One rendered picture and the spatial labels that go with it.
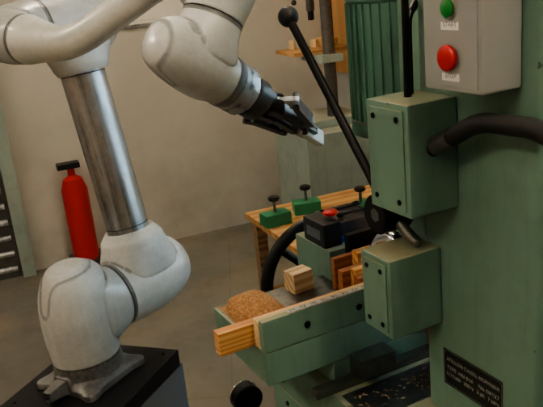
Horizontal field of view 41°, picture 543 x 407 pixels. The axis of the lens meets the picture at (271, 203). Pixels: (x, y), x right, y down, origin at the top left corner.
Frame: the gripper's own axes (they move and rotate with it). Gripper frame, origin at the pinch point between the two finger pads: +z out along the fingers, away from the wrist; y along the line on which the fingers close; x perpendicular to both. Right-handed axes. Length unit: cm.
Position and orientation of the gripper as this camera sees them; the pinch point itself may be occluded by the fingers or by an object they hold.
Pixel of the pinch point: (310, 132)
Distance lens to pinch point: 141.0
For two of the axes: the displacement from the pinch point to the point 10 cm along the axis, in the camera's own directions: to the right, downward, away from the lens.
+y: 7.9, -1.9, -5.8
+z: 6.1, 2.7, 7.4
